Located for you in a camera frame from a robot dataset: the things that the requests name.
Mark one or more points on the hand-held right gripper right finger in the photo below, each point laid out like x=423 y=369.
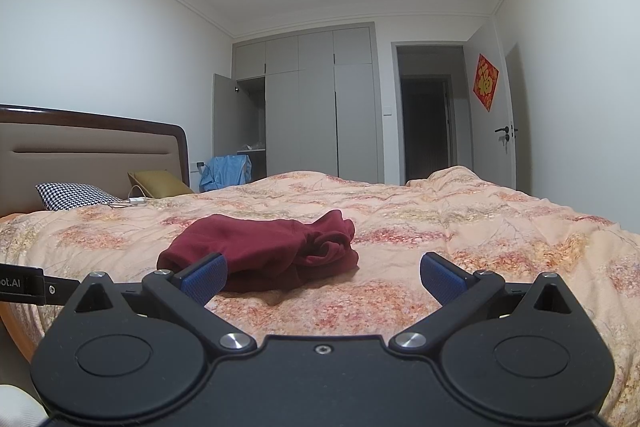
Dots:
x=442 y=278

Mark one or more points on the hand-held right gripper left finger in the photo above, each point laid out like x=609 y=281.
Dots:
x=205 y=278

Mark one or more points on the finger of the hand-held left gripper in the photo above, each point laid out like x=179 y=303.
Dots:
x=60 y=291

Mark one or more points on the dark red sweater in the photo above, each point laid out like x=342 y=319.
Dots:
x=260 y=247

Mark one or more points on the bed with floral peach duvet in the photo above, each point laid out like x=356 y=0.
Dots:
x=500 y=247

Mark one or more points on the houndstooth pillow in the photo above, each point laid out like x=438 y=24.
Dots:
x=75 y=196

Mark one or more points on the olive green pillow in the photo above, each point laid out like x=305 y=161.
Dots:
x=160 y=183

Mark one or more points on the blue garment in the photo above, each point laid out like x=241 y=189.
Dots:
x=225 y=174

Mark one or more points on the white cloth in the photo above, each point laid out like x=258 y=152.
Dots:
x=17 y=404

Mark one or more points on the white room door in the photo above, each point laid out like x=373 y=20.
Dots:
x=492 y=157

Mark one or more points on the brown padded bed headboard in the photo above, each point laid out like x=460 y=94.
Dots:
x=85 y=157

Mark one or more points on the white crumpled item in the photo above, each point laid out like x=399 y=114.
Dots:
x=252 y=148

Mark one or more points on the red door decoration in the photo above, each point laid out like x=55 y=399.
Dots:
x=485 y=82

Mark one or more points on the grey built-in wardrobe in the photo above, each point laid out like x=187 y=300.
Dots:
x=315 y=107

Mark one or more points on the grey door frame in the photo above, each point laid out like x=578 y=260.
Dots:
x=395 y=117

